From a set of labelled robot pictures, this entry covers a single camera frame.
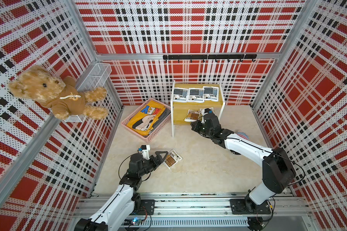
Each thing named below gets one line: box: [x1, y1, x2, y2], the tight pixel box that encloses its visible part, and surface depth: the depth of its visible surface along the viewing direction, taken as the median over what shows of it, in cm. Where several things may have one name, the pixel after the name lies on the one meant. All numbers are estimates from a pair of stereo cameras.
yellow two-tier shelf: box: [170, 80, 226, 138], surface depth 82 cm
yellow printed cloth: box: [126, 100, 166, 136], surface depth 106 cm
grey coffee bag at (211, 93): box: [202, 86, 220, 103], surface depth 82 cm
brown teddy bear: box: [8, 64, 109, 120], surface depth 54 cm
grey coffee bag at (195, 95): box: [186, 87, 205, 103], surface depth 81 cm
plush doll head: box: [236, 129, 250, 141], surface depth 97 cm
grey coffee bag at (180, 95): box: [172, 87, 189, 103], surface depth 82 cm
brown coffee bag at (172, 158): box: [162, 149, 184, 170], surface depth 90 cm
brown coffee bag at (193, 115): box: [184, 109, 201, 123], surface depth 93 cm
